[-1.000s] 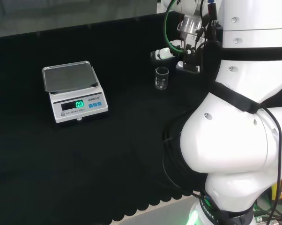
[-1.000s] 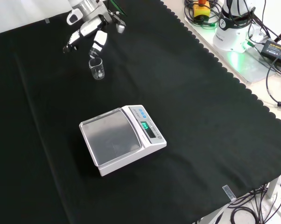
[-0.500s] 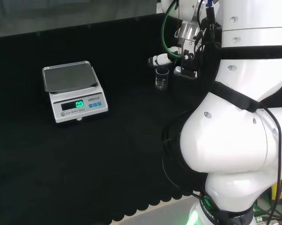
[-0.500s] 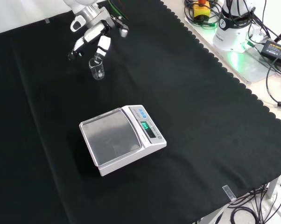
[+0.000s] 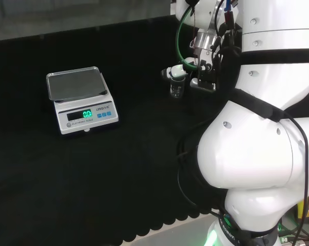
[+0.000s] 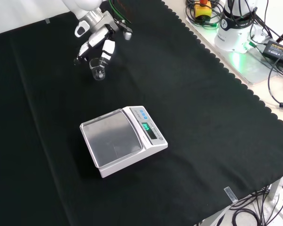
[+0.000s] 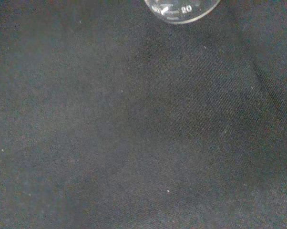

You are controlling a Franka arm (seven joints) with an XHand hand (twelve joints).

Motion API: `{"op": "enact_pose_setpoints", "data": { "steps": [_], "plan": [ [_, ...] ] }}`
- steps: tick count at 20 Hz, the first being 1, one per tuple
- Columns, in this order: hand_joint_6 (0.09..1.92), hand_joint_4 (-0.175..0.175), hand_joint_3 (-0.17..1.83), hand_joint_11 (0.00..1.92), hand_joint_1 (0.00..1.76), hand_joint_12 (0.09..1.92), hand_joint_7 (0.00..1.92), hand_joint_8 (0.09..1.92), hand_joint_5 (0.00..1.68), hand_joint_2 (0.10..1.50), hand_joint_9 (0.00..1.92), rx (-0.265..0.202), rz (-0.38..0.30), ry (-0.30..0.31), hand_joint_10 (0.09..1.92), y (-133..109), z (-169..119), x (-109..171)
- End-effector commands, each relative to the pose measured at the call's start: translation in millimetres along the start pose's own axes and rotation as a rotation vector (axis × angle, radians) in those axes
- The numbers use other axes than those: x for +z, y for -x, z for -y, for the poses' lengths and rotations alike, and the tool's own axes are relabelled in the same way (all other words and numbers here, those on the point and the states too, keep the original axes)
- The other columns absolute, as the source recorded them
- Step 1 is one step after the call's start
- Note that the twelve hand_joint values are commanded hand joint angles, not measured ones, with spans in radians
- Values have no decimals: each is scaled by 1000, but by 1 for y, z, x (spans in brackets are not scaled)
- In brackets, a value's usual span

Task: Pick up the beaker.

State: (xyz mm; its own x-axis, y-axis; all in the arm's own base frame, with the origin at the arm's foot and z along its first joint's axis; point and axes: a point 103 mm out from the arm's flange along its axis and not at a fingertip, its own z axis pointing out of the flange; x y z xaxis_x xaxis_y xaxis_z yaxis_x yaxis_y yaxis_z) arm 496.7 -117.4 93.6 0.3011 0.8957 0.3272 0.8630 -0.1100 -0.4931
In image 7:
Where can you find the black bench cloth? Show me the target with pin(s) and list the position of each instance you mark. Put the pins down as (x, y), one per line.
(134, 124)

